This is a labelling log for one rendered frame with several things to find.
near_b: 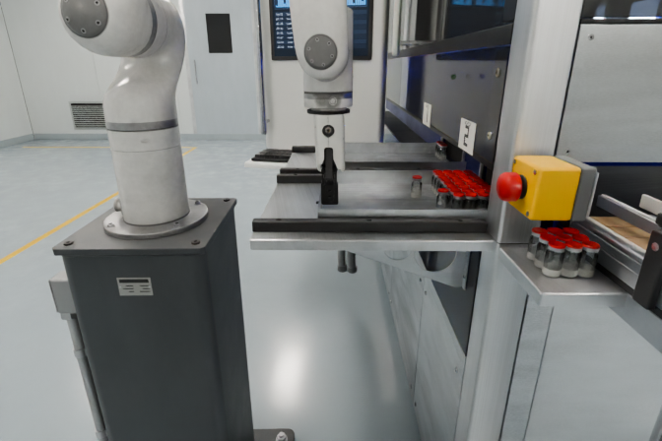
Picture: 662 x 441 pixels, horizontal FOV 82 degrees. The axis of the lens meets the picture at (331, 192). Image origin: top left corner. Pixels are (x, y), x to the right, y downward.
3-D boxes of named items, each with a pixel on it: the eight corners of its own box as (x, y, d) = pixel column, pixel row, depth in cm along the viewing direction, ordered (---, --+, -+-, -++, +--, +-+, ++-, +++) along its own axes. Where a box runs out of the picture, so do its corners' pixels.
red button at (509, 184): (517, 196, 54) (522, 168, 52) (532, 206, 50) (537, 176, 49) (491, 195, 54) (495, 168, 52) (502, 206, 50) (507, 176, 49)
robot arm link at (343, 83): (352, 93, 60) (353, 90, 69) (352, 0, 56) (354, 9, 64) (298, 94, 60) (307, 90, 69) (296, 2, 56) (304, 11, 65)
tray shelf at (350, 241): (434, 155, 128) (434, 150, 128) (540, 251, 62) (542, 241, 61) (294, 155, 129) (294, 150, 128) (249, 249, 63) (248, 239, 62)
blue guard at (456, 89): (375, 90, 246) (376, 60, 240) (496, 163, 62) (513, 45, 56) (374, 90, 246) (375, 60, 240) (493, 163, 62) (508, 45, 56)
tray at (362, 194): (465, 184, 91) (466, 170, 89) (512, 228, 66) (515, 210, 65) (323, 183, 91) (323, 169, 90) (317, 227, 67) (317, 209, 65)
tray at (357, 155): (438, 153, 123) (439, 142, 122) (465, 174, 98) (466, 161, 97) (334, 153, 123) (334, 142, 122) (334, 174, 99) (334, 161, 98)
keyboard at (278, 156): (360, 157, 149) (360, 152, 148) (355, 166, 136) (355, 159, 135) (264, 153, 157) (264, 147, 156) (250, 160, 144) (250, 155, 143)
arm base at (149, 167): (81, 240, 66) (56, 135, 60) (133, 203, 84) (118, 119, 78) (190, 239, 67) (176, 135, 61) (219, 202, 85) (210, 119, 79)
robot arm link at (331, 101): (354, 93, 60) (354, 112, 61) (351, 90, 69) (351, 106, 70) (301, 94, 61) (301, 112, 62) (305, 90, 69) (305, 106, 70)
